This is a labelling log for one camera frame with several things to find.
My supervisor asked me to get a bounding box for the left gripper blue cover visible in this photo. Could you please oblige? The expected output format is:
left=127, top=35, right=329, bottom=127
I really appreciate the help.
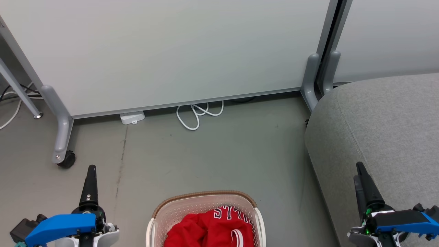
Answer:
left=25, top=165, right=120, bottom=247

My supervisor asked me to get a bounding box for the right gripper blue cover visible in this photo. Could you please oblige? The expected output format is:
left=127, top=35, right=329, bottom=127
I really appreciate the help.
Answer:
left=348, top=162, right=439, bottom=247

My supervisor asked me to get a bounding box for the red basketball jersey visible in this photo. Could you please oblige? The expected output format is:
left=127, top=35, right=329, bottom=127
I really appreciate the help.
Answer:
left=164, top=205, right=255, bottom=247

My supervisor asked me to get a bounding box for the grey fabric sofa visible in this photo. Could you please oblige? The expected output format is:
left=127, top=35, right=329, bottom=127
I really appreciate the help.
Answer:
left=304, top=72, right=439, bottom=247

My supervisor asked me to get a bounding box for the black caster wheel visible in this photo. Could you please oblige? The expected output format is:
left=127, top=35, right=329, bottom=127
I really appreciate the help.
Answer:
left=57, top=151, right=76, bottom=169

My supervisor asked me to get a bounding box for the grey partition leg with caster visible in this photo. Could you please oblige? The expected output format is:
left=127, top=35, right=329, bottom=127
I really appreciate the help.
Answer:
left=41, top=85, right=74, bottom=164

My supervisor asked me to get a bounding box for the white power adapter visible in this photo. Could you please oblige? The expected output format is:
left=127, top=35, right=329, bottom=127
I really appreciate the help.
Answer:
left=120, top=110, right=145, bottom=125

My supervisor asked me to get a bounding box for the white laundry basket brown rim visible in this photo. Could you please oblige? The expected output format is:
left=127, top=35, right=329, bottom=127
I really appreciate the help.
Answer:
left=146, top=191, right=266, bottom=247

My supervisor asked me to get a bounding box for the grey metal table leg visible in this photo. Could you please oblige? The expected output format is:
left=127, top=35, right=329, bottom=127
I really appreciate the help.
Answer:
left=0, top=58, right=44, bottom=119

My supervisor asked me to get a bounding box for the small white partition panel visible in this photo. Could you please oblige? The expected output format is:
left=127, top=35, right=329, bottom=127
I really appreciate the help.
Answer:
left=333, top=0, right=439, bottom=85

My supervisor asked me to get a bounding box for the large white partition panel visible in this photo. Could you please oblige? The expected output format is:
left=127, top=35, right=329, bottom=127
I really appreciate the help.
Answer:
left=0, top=0, right=345, bottom=119

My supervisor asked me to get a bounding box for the long white floor cable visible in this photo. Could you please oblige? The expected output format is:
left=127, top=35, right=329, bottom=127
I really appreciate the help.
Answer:
left=0, top=82, right=44, bottom=131

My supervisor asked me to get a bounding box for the coiled white cable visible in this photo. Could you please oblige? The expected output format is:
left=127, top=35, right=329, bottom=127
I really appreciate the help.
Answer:
left=176, top=100, right=224, bottom=131

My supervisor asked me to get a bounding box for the black floor cable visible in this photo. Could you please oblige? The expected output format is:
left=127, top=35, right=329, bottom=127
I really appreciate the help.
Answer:
left=0, top=83, right=41, bottom=102

